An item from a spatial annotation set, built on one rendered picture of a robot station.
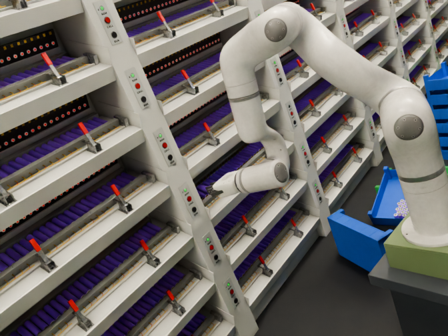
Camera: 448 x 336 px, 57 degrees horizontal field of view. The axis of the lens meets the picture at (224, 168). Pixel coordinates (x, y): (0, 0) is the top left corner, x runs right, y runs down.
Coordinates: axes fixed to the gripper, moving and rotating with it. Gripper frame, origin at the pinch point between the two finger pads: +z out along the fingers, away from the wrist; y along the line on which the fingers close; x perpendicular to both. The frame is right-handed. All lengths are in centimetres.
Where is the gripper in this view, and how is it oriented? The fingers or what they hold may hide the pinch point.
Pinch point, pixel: (213, 188)
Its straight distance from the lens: 146.8
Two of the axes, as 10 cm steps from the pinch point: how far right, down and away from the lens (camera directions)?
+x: 4.7, 8.5, 2.1
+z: -6.6, 1.8, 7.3
